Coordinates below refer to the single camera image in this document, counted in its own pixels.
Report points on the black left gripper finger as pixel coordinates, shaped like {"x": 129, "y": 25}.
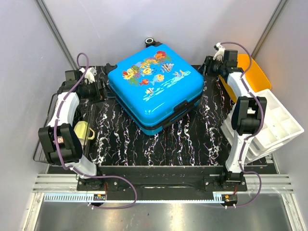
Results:
{"x": 108, "y": 68}
{"x": 107, "y": 92}

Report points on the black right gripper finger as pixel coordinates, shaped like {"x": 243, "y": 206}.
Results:
{"x": 208, "y": 60}
{"x": 202, "y": 69}

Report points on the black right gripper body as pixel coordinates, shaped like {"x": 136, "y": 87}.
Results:
{"x": 214, "y": 68}

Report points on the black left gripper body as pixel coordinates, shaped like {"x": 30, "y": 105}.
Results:
{"x": 91, "y": 91}

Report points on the blue fish-print suitcase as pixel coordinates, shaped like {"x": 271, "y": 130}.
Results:
{"x": 156, "y": 87}

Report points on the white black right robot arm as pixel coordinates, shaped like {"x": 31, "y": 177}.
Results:
{"x": 247, "y": 115}

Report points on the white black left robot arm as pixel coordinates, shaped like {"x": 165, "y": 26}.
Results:
{"x": 59, "y": 141}

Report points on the pale yellow mug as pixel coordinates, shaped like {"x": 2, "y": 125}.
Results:
{"x": 84, "y": 132}

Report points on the orange plastic basket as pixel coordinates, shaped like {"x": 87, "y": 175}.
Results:
{"x": 254, "y": 76}

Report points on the white divided organizer tray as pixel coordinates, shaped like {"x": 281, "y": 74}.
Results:
{"x": 279, "y": 128}

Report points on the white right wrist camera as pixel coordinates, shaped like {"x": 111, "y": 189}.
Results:
{"x": 219, "y": 51}

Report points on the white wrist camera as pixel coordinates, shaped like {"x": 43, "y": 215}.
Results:
{"x": 90, "y": 75}
{"x": 219, "y": 51}

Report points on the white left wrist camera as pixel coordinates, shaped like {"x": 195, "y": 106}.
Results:
{"x": 90, "y": 75}

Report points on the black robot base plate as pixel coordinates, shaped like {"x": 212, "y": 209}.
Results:
{"x": 207, "y": 178}

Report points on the aluminium frame rail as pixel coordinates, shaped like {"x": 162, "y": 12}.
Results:
{"x": 56, "y": 205}

